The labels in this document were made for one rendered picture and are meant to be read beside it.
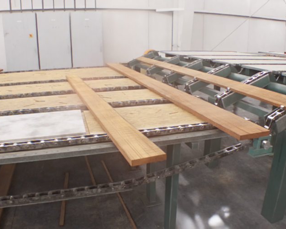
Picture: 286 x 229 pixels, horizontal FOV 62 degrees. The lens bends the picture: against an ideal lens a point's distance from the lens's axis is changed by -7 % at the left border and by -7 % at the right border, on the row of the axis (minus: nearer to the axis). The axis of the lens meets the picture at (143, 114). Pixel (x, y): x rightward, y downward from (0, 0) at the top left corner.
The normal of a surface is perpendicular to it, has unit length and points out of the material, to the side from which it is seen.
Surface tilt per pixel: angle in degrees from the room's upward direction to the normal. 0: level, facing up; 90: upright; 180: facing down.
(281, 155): 90
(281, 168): 90
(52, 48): 90
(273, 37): 87
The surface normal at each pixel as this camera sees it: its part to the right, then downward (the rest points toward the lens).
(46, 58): 0.29, 0.28
